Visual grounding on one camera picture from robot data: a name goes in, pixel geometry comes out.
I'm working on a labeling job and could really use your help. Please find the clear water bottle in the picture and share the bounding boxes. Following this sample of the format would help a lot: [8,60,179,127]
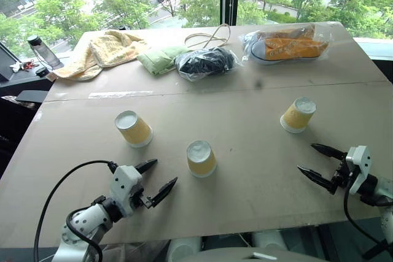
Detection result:
[26,35,63,69]

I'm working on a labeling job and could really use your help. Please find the keys with red tag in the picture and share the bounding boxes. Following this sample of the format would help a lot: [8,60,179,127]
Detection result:
[9,61,40,73]

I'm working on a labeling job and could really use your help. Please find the yellow towel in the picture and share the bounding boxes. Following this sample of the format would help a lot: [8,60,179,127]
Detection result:
[48,29,147,81]

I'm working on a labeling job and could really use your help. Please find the orange sneakers in plastic bag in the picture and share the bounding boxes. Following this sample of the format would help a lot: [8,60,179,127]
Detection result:
[238,23,332,66]

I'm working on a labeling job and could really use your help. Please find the green folded cloth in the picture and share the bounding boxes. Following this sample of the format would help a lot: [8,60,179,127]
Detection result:
[136,45,192,76]

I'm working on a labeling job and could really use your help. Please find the beige cord loop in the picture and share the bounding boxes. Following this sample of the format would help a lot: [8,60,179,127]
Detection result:
[184,23,232,49]

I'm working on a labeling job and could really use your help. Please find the black side cabinet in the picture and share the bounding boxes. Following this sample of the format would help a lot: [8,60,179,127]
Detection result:
[0,40,62,180]

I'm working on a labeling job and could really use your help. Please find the yellow paper cup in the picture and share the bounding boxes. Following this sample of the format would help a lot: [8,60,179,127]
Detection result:
[279,96,317,134]
[186,140,217,179]
[114,110,154,148]

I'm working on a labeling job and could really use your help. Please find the black item in plastic bag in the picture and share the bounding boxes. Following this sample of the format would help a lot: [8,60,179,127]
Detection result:
[174,46,243,83]

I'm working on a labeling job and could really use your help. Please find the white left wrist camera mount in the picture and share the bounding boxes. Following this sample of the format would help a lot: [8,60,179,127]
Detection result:
[109,165,144,217]

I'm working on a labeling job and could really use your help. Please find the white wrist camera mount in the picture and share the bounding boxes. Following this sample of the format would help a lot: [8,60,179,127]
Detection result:
[109,165,144,217]
[345,145,372,195]

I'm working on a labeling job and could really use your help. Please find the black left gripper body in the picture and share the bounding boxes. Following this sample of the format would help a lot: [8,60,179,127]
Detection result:
[130,187,154,210]

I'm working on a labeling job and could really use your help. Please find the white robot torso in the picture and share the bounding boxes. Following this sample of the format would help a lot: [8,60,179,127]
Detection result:
[165,229,314,262]

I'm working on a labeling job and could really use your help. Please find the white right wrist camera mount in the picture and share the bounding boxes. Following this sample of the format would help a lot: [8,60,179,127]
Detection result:
[345,145,372,195]

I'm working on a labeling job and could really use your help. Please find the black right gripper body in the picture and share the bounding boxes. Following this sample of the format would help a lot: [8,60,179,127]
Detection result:
[329,158,354,196]

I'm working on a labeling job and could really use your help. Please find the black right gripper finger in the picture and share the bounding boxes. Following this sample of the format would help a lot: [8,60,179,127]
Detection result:
[311,143,348,161]
[297,165,335,194]

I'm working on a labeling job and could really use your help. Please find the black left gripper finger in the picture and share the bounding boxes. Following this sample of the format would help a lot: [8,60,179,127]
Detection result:
[133,159,158,175]
[149,177,179,209]

